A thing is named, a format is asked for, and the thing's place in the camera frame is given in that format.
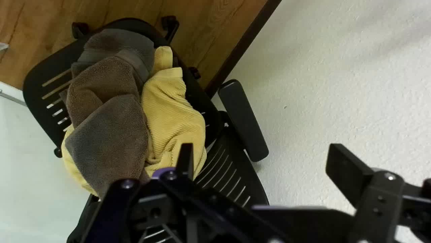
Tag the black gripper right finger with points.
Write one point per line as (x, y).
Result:
(347, 169)

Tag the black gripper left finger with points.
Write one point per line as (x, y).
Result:
(186, 158)

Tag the brown towel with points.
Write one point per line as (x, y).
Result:
(109, 121)

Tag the yellow towel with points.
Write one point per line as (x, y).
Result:
(172, 116)

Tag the black mesh office chair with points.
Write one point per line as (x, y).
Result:
(242, 116)

